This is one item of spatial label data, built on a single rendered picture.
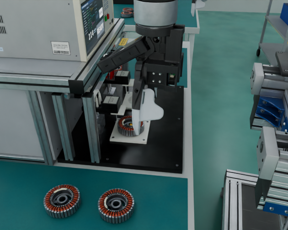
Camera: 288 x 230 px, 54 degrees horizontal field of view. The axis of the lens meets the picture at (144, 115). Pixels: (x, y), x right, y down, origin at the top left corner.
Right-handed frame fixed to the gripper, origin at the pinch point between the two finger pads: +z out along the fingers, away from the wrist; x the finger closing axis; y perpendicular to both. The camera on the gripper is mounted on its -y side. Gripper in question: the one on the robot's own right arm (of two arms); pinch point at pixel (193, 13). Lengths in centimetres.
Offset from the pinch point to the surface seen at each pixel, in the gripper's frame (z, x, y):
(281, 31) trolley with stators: 61, 191, 78
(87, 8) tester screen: -12, -52, -29
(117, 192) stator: 37, -82, -11
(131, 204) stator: 37, -86, -5
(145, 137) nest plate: 37, -52, -10
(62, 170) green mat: 40, -75, -35
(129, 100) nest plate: 37, -26, -24
